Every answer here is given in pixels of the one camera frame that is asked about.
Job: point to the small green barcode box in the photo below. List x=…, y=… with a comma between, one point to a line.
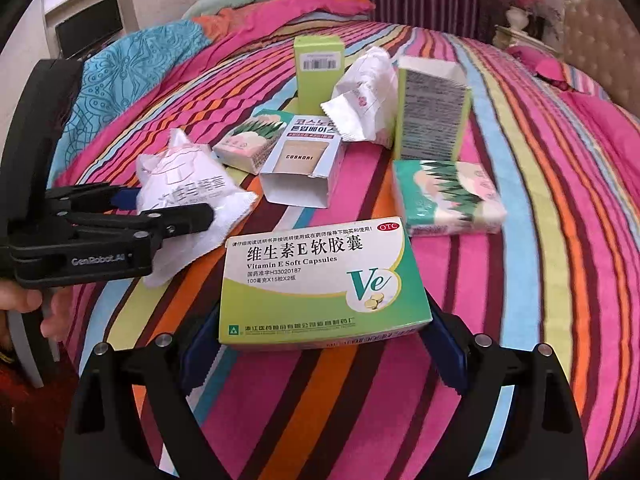
x=320, y=85

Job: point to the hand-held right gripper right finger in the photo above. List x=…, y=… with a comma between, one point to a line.
x=446, y=355

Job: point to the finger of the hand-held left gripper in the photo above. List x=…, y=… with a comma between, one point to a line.
x=125, y=199
x=180, y=219

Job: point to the white plastic packet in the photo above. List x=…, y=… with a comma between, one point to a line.
x=190, y=180

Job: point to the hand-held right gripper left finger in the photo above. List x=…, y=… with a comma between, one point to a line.
x=201, y=345

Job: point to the person's red garment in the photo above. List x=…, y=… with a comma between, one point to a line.
x=30, y=400

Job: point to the tall open green carton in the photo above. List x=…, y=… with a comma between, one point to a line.
x=430, y=115

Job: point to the person's left hand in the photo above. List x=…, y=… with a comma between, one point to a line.
x=57, y=310

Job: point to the vase with red flowers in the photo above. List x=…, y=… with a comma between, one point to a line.
x=520, y=0

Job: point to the ornate cream nightstand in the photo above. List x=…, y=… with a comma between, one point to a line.
x=520, y=37

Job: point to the large pink green tissue pack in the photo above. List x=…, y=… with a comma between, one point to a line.
x=445, y=200

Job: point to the pink and blue quilt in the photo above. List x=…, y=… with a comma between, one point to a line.
x=125, y=75

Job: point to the green white medicine box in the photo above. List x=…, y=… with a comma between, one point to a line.
x=310, y=285

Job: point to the small pink green tissue pack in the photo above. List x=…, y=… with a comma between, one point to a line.
x=245, y=146

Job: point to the pink pillow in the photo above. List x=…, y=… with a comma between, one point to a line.
x=555, y=67

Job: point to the open silver blue carton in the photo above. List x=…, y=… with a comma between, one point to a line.
x=300, y=165

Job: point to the black television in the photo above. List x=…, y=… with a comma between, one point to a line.
x=90, y=25

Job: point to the crumpled white wrapper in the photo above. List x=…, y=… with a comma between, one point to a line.
x=367, y=95

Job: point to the tufted beige headboard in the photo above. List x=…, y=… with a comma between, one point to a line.
x=605, y=35

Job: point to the striped colourful blanket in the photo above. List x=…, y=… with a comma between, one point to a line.
x=525, y=260

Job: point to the pale green pillow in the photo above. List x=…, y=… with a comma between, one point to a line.
x=235, y=2

